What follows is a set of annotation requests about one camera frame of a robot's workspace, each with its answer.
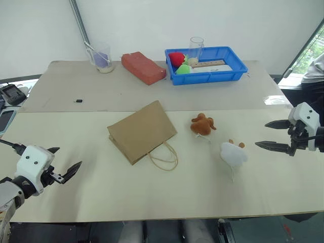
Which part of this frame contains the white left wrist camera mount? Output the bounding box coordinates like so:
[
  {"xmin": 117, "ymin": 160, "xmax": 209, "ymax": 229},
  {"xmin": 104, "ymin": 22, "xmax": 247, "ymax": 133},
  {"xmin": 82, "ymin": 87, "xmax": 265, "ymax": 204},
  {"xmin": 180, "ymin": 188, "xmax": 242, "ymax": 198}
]
[{"xmin": 14, "ymin": 145, "xmax": 55, "ymax": 197}]

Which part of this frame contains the black handheld device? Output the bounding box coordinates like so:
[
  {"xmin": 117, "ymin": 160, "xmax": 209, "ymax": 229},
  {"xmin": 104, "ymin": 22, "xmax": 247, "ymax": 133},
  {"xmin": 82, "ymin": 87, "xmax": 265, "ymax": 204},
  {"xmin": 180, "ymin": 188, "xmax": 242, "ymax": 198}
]
[{"xmin": 0, "ymin": 84, "xmax": 28, "ymax": 106}]

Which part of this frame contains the grey metal conduit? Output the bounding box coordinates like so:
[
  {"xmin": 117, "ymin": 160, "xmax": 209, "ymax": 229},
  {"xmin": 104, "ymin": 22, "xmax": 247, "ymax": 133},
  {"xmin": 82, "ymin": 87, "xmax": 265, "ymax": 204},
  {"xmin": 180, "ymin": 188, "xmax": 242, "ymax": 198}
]
[{"xmin": 68, "ymin": 0, "xmax": 91, "ymax": 47}]

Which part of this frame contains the clear cup with purple scoop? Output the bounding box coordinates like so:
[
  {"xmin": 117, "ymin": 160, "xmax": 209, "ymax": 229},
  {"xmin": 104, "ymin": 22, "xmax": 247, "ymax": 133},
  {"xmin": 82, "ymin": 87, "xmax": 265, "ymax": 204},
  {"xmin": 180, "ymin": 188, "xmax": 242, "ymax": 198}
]
[{"xmin": 85, "ymin": 41, "xmax": 114, "ymax": 74}]

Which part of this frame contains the black window frame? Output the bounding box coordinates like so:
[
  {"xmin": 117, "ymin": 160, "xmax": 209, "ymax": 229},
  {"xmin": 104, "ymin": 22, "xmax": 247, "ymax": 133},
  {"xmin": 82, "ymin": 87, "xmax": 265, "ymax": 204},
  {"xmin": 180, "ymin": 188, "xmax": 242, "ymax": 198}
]
[{"xmin": 282, "ymin": 24, "xmax": 324, "ymax": 78}]

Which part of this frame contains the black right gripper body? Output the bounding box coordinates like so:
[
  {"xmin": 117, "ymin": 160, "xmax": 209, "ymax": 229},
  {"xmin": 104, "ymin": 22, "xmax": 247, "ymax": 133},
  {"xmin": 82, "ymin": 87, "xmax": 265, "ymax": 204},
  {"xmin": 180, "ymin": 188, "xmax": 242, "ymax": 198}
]
[{"xmin": 287, "ymin": 120, "xmax": 310, "ymax": 157}]

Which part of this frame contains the white device with dark screen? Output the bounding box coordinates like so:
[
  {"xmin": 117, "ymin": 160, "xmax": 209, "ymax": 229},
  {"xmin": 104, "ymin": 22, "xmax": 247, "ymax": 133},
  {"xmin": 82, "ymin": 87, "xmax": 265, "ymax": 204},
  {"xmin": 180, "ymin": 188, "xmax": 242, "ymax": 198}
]
[{"xmin": 0, "ymin": 106, "xmax": 20, "ymax": 135}]

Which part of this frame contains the brown paper bag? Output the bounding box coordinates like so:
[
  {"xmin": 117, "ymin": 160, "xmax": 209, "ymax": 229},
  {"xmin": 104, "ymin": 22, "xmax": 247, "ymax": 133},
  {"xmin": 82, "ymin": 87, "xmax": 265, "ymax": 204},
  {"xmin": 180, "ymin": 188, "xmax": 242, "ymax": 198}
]
[{"xmin": 106, "ymin": 100, "xmax": 179, "ymax": 173}]

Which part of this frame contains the green plush toy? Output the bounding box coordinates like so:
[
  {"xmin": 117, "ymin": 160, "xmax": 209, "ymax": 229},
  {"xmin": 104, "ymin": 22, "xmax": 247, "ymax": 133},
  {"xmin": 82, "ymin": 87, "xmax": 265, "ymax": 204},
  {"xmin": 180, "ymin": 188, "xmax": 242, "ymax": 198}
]
[{"xmin": 175, "ymin": 63, "xmax": 192, "ymax": 75}]

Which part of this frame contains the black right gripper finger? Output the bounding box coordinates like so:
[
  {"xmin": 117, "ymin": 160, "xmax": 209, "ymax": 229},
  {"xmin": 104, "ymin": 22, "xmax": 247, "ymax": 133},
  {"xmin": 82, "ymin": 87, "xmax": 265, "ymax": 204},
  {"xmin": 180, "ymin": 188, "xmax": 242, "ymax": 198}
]
[
  {"xmin": 255, "ymin": 140, "xmax": 290, "ymax": 154},
  {"xmin": 264, "ymin": 120, "xmax": 291, "ymax": 131}
]

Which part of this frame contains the white plush toy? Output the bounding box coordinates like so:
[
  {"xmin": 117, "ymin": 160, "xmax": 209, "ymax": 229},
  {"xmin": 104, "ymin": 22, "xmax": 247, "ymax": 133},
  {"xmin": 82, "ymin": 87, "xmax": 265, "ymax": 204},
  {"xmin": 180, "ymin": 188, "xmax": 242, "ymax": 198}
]
[{"xmin": 219, "ymin": 138, "xmax": 249, "ymax": 183}]

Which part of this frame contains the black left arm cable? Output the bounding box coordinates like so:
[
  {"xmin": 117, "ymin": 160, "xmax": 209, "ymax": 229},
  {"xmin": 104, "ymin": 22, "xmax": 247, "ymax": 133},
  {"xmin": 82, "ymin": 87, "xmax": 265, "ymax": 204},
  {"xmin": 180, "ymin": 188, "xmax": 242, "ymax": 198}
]
[{"xmin": 0, "ymin": 139, "xmax": 27, "ymax": 155}]

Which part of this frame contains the red plush strawberry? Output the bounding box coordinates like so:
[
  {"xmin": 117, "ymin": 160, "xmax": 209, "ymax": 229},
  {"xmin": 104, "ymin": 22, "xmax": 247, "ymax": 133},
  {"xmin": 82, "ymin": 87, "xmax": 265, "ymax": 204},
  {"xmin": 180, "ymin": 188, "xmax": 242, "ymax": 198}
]
[{"xmin": 168, "ymin": 51, "xmax": 190, "ymax": 68}]

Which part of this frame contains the wooden ruler block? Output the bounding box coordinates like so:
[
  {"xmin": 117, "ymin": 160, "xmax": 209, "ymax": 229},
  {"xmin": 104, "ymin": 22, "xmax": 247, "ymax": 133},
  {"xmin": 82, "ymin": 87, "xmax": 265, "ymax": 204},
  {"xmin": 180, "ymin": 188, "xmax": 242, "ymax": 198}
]
[{"xmin": 190, "ymin": 59, "xmax": 226, "ymax": 69}]

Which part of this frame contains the black bracket under table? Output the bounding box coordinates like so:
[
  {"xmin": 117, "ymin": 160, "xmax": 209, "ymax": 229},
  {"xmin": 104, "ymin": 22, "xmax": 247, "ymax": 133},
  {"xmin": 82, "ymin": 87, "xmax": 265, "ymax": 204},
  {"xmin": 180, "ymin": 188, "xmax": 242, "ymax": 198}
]
[{"xmin": 216, "ymin": 218, "xmax": 237, "ymax": 243}]

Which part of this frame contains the clear glass beaker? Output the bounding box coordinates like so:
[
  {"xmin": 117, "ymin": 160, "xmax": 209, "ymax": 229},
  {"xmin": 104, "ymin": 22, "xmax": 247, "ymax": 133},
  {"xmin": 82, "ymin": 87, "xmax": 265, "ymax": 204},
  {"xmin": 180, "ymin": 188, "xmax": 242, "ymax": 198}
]
[{"xmin": 187, "ymin": 36, "xmax": 205, "ymax": 67}]

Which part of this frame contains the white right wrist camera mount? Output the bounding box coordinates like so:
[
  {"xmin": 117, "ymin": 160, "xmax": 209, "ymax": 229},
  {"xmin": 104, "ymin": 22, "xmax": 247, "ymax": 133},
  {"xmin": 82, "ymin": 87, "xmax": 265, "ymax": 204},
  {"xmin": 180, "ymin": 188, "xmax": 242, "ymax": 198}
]
[{"xmin": 288, "ymin": 102, "xmax": 321, "ymax": 152}]

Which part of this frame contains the white flat box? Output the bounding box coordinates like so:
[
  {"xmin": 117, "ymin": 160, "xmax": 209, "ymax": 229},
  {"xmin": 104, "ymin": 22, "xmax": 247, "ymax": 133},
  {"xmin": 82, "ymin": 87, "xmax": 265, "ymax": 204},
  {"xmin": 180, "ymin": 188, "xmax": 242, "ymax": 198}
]
[{"xmin": 189, "ymin": 64, "xmax": 234, "ymax": 75}]

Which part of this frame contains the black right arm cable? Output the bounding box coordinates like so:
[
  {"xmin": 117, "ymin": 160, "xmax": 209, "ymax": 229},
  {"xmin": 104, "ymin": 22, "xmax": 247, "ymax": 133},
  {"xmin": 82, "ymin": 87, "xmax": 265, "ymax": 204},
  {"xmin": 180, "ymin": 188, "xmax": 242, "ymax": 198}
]
[{"xmin": 297, "ymin": 135, "xmax": 324, "ymax": 142}]

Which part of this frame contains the blue plastic bin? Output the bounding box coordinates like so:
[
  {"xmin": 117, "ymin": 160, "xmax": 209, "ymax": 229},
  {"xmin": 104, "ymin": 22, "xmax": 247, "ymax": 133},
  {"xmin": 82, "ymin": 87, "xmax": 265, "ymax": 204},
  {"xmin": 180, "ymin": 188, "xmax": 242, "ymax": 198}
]
[{"xmin": 164, "ymin": 46, "xmax": 249, "ymax": 86}]

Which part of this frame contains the person in grey shirt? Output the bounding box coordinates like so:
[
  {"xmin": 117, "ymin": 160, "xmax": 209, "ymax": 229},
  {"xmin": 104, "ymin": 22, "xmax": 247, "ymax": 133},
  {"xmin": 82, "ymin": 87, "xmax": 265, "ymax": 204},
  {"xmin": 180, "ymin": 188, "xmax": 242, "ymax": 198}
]
[{"xmin": 300, "ymin": 52, "xmax": 324, "ymax": 108}]

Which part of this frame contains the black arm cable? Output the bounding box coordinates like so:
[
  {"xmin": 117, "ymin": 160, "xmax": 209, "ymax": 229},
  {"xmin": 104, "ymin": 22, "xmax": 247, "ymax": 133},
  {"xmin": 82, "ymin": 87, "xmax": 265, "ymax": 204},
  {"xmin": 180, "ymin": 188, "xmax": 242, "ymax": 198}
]
[
  {"xmin": 0, "ymin": 139, "xmax": 27, "ymax": 155},
  {"xmin": 297, "ymin": 135, "xmax": 324, "ymax": 142}
]

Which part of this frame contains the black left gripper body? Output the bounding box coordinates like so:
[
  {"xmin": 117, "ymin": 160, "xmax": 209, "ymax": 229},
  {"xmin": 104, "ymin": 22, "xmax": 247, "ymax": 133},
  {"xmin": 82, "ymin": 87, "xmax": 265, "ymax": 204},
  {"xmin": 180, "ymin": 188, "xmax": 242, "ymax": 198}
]
[{"xmin": 40, "ymin": 165, "xmax": 65, "ymax": 188}]

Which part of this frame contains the brown plush toy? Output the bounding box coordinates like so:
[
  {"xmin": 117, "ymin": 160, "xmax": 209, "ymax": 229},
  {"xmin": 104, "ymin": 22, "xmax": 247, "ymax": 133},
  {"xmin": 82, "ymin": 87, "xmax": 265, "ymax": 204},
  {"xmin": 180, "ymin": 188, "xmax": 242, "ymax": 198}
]
[{"xmin": 190, "ymin": 112, "xmax": 218, "ymax": 144}]

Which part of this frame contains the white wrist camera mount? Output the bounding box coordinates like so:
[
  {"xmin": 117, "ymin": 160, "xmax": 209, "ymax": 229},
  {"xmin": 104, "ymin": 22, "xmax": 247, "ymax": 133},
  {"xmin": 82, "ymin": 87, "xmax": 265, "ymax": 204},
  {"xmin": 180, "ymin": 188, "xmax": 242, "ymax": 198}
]
[
  {"xmin": 14, "ymin": 145, "xmax": 55, "ymax": 197},
  {"xmin": 288, "ymin": 102, "xmax": 321, "ymax": 152}
]

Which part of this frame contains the red brick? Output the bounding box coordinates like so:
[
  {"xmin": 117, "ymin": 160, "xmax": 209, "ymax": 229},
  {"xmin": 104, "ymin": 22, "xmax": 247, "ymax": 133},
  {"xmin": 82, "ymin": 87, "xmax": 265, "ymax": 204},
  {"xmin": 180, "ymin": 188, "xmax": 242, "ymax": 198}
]
[{"xmin": 120, "ymin": 51, "xmax": 167, "ymax": 87}]

